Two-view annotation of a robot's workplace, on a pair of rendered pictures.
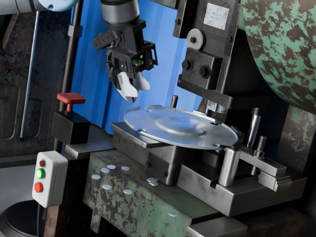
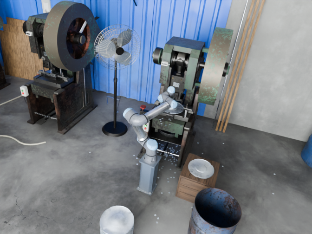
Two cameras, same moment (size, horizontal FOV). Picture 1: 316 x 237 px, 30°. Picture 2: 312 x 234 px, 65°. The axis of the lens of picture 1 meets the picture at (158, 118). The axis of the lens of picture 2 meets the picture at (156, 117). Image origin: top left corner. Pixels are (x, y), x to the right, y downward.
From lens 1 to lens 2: 1.88 m
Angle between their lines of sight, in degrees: 32
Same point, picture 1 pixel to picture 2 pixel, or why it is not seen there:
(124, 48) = not seen: hidden behind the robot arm
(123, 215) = (165, 127)
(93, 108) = not seen: hidden behind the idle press
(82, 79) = not seen: hidden behind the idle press
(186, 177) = (176, 116)
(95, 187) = (155, 123)
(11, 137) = (83, 106)
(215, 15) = (175, 84)
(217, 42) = (177, 89)
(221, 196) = (185, 119)
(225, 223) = (188, 123)
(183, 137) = (175, 110)
